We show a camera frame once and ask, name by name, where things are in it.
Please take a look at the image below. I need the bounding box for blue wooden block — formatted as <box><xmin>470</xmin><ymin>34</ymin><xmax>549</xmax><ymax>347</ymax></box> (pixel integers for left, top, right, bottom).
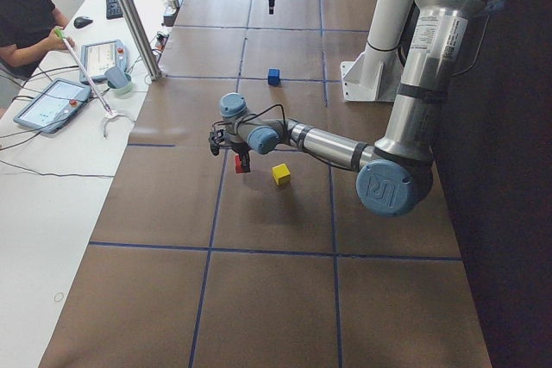
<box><xmin>267</xmin><ymin>68</ymin><xmax>281</xmax><ymax>86</ymax></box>

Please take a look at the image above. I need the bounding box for person in black shirt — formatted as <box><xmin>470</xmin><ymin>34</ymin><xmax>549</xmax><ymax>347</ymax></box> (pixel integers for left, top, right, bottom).
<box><xmin>1</xmin><ymin>0</ymin><xmax>69</xmax><ymax>112</ymax></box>

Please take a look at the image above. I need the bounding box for teach pendant tablet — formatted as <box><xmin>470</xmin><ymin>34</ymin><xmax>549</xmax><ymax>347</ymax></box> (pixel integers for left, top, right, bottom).
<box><xmin>80</xmin><ymin>40</ymin><xmax>128</xmax><ymax>82</ymax></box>
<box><xmin>13</xmin><ymin>78</ymin><xmax>91</xmax><ymax>134</ymax></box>

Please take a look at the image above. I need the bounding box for teach pendant tablet near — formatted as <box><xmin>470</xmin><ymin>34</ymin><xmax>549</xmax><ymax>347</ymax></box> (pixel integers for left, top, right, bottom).
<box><xmin>13</xmin><ymin>78</ymin><xmax>91</xmax><ymax>134</ymax></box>

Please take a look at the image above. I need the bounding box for red wooden block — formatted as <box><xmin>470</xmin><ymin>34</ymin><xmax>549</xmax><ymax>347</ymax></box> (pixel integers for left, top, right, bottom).
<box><xmin>235</xmin><ymin>155</ymin><xmax>243</xmax><ymax>174</ymax></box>

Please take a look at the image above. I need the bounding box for metal can on desk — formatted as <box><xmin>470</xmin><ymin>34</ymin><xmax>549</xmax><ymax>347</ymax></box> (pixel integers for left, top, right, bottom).
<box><xmin>167</xmin><ymin>0</ymin><xmax>180</xmax><ymax>9</ymax></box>

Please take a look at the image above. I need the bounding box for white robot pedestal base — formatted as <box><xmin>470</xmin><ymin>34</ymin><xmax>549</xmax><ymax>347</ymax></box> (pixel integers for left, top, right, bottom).
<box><xmin>341</xmin><ymin>0</ymin><xmax>414</xmax><ymax>102</ymax></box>

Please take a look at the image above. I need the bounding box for black computer mouse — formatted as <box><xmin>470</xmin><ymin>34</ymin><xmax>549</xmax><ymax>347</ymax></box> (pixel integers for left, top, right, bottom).
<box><xmin>73</xmin><ymin>16</ymin><xmax>93</xmax><ymax>28</ymax></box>

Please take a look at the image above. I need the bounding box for black braided cable left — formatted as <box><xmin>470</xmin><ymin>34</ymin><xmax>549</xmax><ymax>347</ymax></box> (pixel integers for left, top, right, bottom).
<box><xmin>215</xmin><ymin>103</ymin><xmax>288</xmax><ymax>136</ymax></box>

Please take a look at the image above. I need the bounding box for white long desk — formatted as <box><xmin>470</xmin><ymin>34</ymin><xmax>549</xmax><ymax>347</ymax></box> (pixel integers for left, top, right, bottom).
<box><xmin>1</xmin><ymin>0</ymin><xmax>151</xmax><ymax>367</ymax></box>

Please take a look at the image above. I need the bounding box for yellow wooden block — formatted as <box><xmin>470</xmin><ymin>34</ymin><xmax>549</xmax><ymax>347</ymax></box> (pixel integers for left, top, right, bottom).
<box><xmin>272</xmin><ymin>163</ymin><xmax>291</xmax><ymax>186</ymax></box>

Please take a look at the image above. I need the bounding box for aluminium frame post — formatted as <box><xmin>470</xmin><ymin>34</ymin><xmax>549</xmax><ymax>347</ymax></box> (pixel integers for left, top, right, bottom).
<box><xmin>118</xmin><ymin>0</ymin><xmax>161</xmax><ymax>81</ymax></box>

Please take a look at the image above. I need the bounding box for white rod green tip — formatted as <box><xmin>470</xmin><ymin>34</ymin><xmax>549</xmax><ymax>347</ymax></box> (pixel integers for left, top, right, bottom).
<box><xmin>53</xmin><ymin>27</ymin><xmax>116</xmax><ymax>118</ymax></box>

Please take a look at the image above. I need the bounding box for black keyboard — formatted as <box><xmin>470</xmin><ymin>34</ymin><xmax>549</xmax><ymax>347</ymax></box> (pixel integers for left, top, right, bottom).
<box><xmin>105</xmin><ymin>0</ymin><xmax>123</xmax><ymax>20</ymax></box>

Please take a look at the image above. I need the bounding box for teach pendant tablet far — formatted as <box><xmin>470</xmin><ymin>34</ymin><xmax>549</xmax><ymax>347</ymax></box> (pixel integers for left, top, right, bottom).
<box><xmin>80</xmin><ymin>40</ymin><xmax>128</xmax><ymax>82</ymax></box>

